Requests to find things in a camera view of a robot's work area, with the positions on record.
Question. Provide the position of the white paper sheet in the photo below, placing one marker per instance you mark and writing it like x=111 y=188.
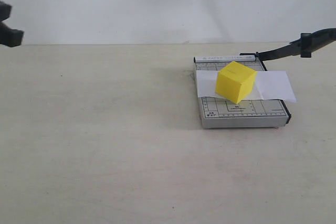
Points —
x=269 y=85

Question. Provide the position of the yellow foam cube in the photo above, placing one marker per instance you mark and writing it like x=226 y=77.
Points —
x=235 y=82

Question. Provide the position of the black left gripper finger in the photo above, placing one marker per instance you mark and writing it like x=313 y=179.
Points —
x=10 y=37
x=5 y=11

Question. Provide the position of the grey paper cutter base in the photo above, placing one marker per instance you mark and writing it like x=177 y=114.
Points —
x=217 y=112

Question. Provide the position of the black cutter blade arm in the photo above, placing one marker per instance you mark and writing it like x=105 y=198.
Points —
x=304 y=46

